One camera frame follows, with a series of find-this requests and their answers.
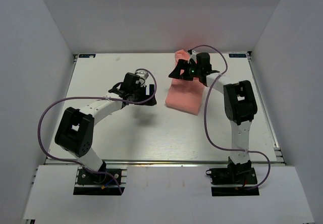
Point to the pink t shirt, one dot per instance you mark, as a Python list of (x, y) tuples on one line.
[(185, 96)]

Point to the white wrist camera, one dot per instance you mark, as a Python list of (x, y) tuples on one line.
[(142, 75), (193, 58)]

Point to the left blue corner label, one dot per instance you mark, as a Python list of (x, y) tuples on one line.
[(86, 55)]

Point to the blue corner label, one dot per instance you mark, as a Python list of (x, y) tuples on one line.
[(86, 55), (237, 55)]

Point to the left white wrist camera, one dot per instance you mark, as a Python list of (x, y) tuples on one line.
[(142, 75)]

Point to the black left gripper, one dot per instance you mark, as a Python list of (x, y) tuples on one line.
[(144, 89)]

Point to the right blue corner label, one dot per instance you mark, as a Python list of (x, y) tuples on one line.
[(237, 55)]

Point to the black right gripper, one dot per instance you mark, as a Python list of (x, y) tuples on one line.
[(182, 64)]

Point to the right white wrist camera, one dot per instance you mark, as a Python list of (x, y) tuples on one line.
[(193, 58)]

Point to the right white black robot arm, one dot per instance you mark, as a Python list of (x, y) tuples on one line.
[(239, 102)]

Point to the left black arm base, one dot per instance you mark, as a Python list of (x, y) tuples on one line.
[(110, 184)]

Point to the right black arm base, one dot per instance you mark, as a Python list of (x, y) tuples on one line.
[(235, 180)]

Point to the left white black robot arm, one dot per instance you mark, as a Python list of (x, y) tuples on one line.
[(76, 128)]

